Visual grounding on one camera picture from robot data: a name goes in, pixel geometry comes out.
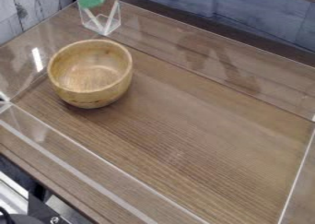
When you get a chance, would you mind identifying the wooden bowl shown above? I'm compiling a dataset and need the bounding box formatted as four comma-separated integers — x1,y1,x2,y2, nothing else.
46,40,133,109

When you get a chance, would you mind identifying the black cable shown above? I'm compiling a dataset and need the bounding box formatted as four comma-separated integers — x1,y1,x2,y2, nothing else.
0,206,17,224

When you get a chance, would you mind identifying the clear acrylic tray wall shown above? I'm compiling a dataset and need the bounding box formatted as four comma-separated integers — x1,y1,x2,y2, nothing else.
0,2,315,224

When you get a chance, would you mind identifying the clear acrylic corner bracket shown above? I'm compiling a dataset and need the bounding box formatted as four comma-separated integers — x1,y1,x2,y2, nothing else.
78,1,121,36

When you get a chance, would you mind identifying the black metal clamp bracket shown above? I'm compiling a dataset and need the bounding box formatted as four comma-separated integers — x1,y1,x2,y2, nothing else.
26,194,68,224

